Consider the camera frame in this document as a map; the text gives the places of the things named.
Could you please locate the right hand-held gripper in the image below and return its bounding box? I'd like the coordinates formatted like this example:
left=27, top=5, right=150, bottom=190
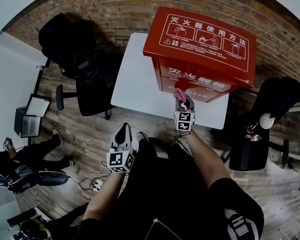
left=173, top=97, right=196, bottom=135

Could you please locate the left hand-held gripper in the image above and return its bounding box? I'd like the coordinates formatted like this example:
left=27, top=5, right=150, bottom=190
left=106, top=122, right=136, bottom=174

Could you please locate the pink cloth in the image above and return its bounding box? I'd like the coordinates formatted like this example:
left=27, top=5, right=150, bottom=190
left=173, top=87, right=189, bottom=103

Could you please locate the red fire extinguisher box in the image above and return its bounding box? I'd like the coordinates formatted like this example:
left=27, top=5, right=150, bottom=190
left=142, top=6, right=257, bottom=104

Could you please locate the person's left forearm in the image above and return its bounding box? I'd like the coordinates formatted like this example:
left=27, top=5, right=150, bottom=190
left=82, top=170, right=128, bottom=221

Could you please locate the person's right forearm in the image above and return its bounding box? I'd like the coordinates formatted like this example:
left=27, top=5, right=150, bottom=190
left=186, top=130, right=232, bottom=190

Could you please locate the person's left shoe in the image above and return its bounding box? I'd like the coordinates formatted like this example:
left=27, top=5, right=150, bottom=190
left=136, top=131, right=150, bottom=144

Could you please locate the person's shoe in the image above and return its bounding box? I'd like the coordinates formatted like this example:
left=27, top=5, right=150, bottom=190
left=171, top=134, right=185, bottom=148
left=136, top=131, right=150, bottom=144

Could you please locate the person's right shoe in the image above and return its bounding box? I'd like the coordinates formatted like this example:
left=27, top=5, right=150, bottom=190
left=171, top=134, right=185, bottom=148

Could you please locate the white power strip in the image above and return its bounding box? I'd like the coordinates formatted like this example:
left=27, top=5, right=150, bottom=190
left=89, top=178, right=104, bottom=192

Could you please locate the white square platform board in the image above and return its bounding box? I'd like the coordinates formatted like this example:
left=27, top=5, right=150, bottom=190
left=110, top=32, right=230, bottom=130

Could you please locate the person's black shirt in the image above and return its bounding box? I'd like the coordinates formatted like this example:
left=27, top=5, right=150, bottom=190
left=76, top=138, right=265, bottom=240

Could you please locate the black bag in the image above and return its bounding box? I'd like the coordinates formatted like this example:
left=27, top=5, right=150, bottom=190
left=73, top=54, right=110, bottom=86

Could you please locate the white plush ball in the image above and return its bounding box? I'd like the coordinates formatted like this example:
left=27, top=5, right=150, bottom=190
left=259, top=112, right=275, bottom=130

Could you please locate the black office chair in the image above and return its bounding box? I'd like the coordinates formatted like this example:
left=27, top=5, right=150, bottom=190
left=38, top=13, right=117, bottom=121
left=209, top=76, right=300, bottom=172

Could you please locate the white tissue box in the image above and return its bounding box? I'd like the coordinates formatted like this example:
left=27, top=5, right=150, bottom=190
left=25, top=93, right=52, bottom=118

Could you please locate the dark storage bin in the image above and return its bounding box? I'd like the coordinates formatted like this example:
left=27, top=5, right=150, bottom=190
left=14, top=106, right=42, bottom=139

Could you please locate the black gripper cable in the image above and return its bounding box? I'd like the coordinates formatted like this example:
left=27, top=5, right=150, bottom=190
left=176, top=133, right=191, bottom=151

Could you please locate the black floor cable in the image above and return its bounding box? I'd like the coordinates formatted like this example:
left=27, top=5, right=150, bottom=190
left=67, top=172, right=111, bottom=192

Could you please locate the keychain bundle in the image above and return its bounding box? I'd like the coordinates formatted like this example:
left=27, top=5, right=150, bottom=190
left=244, top=123, right=264, bottom=143

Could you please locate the silver pendant necklace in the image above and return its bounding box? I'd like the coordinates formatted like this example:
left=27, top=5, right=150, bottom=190
left=144, top=217, right=183, bottom=240

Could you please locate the white desk with black frame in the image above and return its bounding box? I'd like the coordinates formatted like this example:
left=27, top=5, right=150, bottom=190
left=0, top=32, right=52, bottom=210

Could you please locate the grey and white shoulder strap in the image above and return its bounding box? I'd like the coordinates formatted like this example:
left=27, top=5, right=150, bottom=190
left=224, top=207, right=260, bottom=240

